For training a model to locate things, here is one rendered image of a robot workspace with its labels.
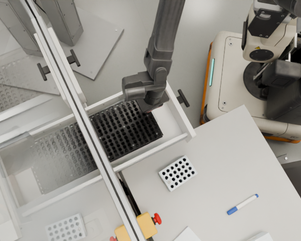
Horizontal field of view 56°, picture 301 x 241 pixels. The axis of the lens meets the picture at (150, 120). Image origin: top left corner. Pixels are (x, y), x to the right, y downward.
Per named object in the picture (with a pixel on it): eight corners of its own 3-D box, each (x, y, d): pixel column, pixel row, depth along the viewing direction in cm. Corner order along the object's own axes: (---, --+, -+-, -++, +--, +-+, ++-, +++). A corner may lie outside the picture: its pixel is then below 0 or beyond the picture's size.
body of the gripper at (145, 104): (133, 96, 94) (134, 87, 87) (160, 85, 96) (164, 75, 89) (142, 114, 92) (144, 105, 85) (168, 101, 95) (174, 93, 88)
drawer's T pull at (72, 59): (73, 49, 108) (72, 48, 106) (80, 66, 106) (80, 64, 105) (64, 53, 107) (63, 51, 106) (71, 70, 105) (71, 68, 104)
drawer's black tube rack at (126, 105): (141, 98, 111) (141, 92, 104) (161, 138, 107) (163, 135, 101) (88, 122, 107) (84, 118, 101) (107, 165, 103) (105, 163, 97)
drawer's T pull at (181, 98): (179, 89, 106) (180, 88, 104) (189, 106, 104) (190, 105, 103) (171, 93, 105) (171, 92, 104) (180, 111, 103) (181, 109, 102)
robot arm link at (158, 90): (169, 89, 82) (164, 71, 83) (146, 93, 80) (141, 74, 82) (165, 98, 88) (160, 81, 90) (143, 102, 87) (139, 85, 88)
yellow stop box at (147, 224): (148, 210, 100) (149, 211, 93) (158, 229, 98) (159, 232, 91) (135, 216, 99) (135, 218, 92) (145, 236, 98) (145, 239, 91)
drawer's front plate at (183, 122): (156, 77, 115) (158, 65, 104) (191, 141, 109) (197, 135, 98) (152, 79, 115) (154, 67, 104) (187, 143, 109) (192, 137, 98)
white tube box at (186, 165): (184, 156, 113) (185, 154, 110) (196, 174, 112) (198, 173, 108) (157, 173, 111) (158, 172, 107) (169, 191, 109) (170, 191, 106)
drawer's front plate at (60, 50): (59, 41, 117) (50, 26, 106) (87, 102, 111) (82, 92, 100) (54, 43, 117) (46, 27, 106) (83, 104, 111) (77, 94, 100)
